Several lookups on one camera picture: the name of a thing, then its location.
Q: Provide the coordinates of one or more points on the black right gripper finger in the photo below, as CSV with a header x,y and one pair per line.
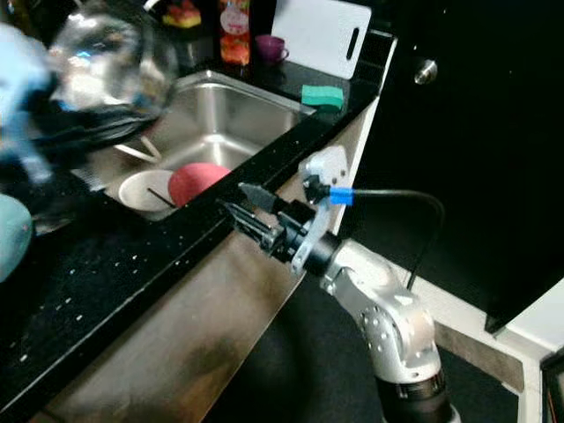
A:
x,y
262,198
251,224

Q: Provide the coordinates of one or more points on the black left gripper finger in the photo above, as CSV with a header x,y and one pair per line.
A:
x,y
115,116
106,141

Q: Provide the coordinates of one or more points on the shiny steel bowl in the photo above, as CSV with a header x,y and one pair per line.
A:
x,y
115,62

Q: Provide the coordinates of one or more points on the white bowl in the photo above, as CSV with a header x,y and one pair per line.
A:
x,y
139,189

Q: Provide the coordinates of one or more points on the pink plate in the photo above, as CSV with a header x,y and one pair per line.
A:
x,y
198,181

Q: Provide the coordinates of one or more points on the stainless steel sink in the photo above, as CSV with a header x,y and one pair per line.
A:
x,y
229,123

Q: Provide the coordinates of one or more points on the green sponge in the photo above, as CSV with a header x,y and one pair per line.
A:
x,y
322,97

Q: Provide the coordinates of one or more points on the red and yellow sponge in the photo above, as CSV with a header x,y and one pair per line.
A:
x,y
182,15

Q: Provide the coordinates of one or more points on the orange dish soap bottle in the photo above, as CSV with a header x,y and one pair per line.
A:
x,y
234,35

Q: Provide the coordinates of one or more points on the purple cup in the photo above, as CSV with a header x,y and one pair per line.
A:
x,y
269,48

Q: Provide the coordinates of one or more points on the white cutting board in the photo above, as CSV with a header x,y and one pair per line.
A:
x,y
308,35

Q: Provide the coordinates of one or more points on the round metal door knob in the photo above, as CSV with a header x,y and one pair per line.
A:
x,y
426,71

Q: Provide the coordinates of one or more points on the black door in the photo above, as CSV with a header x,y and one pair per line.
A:
x,y
493,132

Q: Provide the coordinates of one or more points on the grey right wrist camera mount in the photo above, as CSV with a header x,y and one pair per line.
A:
x,y
324,167

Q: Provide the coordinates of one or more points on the pale blue left wrist camera mount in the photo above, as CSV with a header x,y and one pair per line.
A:
x,y
22,79

